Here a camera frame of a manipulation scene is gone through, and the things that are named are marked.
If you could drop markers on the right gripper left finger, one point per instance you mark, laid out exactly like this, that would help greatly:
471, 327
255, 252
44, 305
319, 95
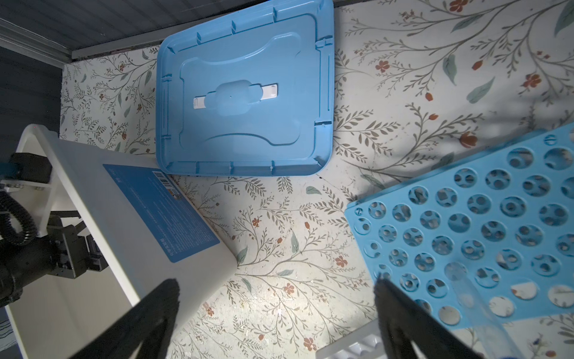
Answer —
143, 332

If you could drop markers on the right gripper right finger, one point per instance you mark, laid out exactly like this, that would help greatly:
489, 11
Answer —
405, 325

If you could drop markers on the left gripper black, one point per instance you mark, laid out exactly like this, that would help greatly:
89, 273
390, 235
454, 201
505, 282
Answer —
64, 252

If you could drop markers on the white test tube rack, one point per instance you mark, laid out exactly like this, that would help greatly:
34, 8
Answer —
365, 342

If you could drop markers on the white plastic storage bin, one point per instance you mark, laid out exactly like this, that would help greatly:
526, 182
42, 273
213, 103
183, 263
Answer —
145, 227

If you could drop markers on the long blue-capped test tube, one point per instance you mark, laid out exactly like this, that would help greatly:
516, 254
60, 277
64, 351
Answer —
495, 340

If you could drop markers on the blue plastic bin lid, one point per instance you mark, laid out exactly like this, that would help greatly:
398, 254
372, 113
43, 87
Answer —
250, 94

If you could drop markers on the blue test tube rack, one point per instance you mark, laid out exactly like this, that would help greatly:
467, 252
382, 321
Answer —
504, 215

